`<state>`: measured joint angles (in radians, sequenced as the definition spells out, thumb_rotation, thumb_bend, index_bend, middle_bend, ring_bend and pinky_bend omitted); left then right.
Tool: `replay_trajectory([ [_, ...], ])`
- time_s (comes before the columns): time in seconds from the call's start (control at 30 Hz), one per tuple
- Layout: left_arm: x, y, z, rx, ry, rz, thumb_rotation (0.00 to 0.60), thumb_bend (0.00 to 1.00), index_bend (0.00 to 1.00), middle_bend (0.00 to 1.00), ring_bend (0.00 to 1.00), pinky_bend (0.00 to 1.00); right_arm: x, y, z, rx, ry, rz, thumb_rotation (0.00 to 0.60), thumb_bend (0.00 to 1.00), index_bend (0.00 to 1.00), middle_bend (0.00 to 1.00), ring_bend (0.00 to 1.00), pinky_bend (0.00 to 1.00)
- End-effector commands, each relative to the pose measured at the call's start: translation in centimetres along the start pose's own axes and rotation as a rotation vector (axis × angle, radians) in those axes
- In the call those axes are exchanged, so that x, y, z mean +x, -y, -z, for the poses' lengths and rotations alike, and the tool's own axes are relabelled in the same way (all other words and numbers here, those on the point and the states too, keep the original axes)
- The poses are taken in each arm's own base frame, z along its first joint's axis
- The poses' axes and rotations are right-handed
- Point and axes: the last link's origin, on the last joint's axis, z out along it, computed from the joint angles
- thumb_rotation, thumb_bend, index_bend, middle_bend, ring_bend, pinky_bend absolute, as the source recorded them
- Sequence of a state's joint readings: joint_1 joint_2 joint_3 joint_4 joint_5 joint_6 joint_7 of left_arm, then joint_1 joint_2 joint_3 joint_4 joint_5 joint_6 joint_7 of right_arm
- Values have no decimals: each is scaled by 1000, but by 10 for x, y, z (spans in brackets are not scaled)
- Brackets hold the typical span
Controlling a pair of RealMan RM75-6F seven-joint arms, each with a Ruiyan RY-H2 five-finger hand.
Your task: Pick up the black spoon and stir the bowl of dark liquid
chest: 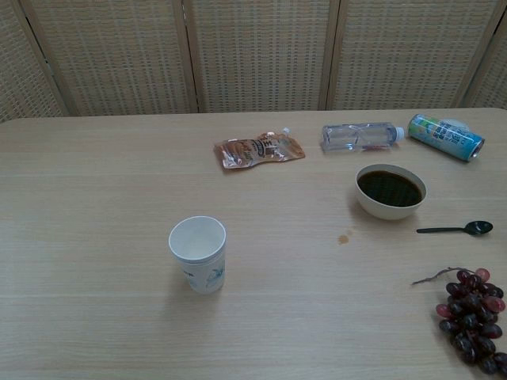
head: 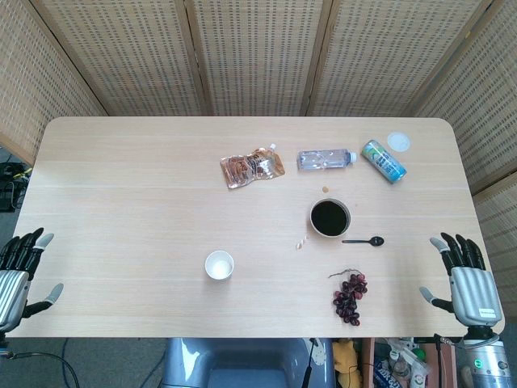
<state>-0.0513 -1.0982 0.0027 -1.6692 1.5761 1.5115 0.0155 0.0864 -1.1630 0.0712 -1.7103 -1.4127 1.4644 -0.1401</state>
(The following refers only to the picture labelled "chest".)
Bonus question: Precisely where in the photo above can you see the woven folding screen panel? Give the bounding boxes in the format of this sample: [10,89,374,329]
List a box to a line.
[17,0,199,118]
[461,0,507,110]
[326,0,500,112]
[181,0,341,114]
[0,0,67,124]

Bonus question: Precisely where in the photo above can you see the white round bowl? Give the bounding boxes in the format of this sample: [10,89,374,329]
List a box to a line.
[355,163,428,221]

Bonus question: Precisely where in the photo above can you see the white round lid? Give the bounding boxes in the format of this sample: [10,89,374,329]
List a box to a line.
[445,117,473,131]

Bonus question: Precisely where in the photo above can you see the dark brown liquid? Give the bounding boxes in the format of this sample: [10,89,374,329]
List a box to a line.
[356,169,424,208]

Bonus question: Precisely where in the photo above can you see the bunch of red grapes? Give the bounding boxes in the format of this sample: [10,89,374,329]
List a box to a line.
[411,267,507,375]

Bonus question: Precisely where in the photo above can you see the orange spout pouch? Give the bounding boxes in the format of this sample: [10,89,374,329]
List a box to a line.
[214,127,307,174]

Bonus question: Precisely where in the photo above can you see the white paper cup blue print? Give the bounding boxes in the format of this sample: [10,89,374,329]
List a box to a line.
[168,215,227,295]

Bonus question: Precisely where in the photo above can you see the blue green drink can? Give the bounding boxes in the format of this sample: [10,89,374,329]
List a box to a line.
[407,113,486,163]

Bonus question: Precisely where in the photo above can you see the clear plastic water bottle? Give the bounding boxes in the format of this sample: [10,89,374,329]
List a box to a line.
[321,121,406,154]

